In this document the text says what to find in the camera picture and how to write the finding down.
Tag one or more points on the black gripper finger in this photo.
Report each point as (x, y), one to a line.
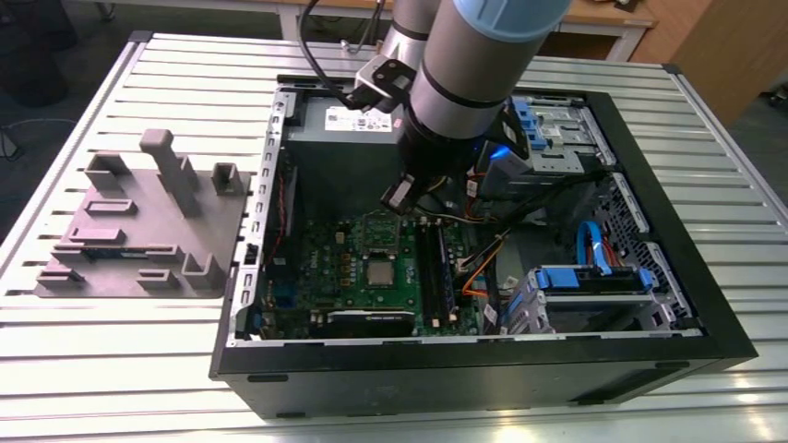
(402, 196)

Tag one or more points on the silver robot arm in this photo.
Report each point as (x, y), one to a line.
(468, 60)

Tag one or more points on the CPU socket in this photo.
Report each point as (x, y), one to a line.
(397, 277)

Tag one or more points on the grey power supply unit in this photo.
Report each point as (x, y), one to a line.
(332, 171)

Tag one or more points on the RAM slot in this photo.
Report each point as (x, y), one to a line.
(422, 272)
(432, 272)

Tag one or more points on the silver drive cage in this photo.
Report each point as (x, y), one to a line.
(553, 161)

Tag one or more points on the green motherboard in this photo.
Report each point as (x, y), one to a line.
(325, 295)

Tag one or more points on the black graphics card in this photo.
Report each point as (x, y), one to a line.
(369, 323)

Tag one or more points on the blue port connector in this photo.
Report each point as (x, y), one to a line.
(254, 323)
(284, 297)

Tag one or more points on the hard disk in blue carrier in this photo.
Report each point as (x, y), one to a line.
(557, 279)

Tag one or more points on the silver disk bay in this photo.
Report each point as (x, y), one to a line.
(590, 302)

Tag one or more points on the grey parts rack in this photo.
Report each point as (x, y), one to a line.
(153, 221)

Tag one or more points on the wooden desk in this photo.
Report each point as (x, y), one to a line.
(614, 20)

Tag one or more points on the black PC case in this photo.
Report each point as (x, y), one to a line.
(430, 387)

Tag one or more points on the black table corner cap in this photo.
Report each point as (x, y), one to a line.
(138, 36)
(672, 69)

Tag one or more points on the green RAM stick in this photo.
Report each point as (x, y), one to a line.
(117, 254)

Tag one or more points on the wooden cabinet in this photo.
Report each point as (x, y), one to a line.
(726, 55)

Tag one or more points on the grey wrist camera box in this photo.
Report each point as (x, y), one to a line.
(510, 164)

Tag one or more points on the blue plastic drive bracket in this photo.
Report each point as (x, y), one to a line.
(538, 138)

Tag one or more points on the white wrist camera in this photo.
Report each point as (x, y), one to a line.
(369, 78)

